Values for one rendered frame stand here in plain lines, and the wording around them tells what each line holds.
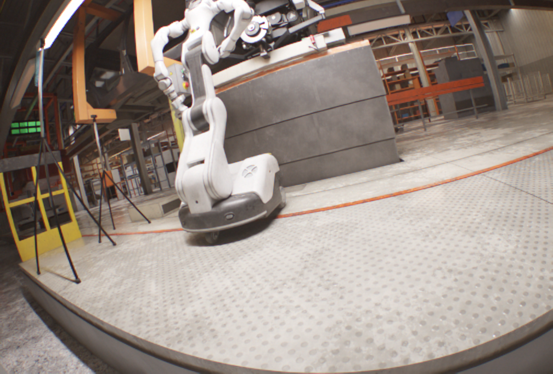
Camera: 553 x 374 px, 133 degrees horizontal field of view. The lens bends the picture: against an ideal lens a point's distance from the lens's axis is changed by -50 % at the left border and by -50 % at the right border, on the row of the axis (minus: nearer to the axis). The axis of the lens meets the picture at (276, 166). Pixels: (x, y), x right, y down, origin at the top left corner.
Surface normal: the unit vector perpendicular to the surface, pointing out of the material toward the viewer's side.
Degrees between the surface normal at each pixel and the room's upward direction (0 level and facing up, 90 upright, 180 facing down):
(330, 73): 90
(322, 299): 0
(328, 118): 90
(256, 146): 90
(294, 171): 90
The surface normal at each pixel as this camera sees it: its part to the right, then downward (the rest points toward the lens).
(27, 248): 0.92, -0.22
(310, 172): -0.29, 0.15
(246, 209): 0.44, -0.07
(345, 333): -0.25, -0.96
